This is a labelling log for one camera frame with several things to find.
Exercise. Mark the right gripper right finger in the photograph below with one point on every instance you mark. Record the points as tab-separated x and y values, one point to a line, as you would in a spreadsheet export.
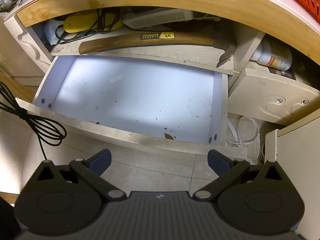
229	171

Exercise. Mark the white right drawer front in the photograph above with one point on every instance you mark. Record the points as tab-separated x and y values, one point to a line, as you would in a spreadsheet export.
270	97

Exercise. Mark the grey flat device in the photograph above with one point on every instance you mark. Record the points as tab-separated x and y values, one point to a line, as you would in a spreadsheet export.
156	17

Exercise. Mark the yellow shoe dryer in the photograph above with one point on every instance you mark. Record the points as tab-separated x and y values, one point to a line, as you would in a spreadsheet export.
95	20

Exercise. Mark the white drawer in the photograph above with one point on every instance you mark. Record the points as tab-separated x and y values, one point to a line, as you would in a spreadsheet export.
270	97
145	105
205	57

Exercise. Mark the light blue cloth bag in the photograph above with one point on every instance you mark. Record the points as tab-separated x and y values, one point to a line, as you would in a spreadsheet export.
53	30

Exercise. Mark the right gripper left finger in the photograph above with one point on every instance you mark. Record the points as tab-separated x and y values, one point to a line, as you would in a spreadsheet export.
90	171

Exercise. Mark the white plastic bottle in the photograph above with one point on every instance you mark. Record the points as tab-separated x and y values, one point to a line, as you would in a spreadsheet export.
273	53

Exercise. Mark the white carved cabinet panel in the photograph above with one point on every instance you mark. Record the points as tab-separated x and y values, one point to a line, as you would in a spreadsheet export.
29	41

